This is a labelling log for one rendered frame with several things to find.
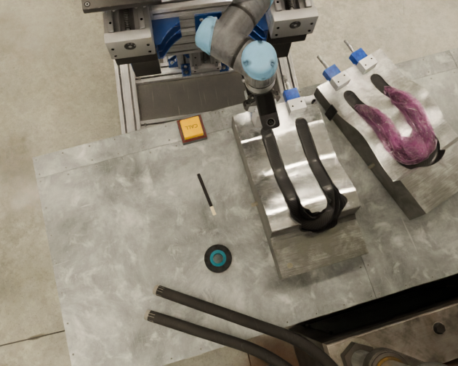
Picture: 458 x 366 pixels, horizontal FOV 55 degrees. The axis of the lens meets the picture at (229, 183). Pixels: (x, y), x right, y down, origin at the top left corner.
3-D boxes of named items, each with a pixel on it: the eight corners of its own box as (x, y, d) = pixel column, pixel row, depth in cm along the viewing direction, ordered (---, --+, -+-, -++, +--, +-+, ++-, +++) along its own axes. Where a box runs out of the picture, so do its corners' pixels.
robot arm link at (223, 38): (219, 17, 104) (258, 41, 103) (192, 51, 102) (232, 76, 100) (219, -5, 97) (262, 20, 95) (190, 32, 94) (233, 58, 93)
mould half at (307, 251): (231, 126, 140) (232, 109, 127) (307, 106, 143) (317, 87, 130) (279, 279, 128) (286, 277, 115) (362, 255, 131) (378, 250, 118)
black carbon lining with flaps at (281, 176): (256, 131, 133) (259, 118, 123) (307, 118, 134) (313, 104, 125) (293, 241, 124) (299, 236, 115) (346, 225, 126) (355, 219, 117)
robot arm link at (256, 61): (251, 29, 92) (286, 49, 91) (252, 49, 103) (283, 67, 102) (230, 59, 92) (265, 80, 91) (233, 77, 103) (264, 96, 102)
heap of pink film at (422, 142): (347, 110, 136) (355, 98, 129) (392, 81, 139) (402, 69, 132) (400, 176, 131) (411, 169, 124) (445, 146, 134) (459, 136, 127)
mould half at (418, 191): (312, 94, 144) (320, 78, 133) (374, 57, 148) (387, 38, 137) (409, 220, 134) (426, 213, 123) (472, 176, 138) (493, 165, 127)
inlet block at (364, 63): (336, 48, 145) (340, 38, 140) (347, 41, 146) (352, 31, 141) (360, 78, 143) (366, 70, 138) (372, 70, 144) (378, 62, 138)
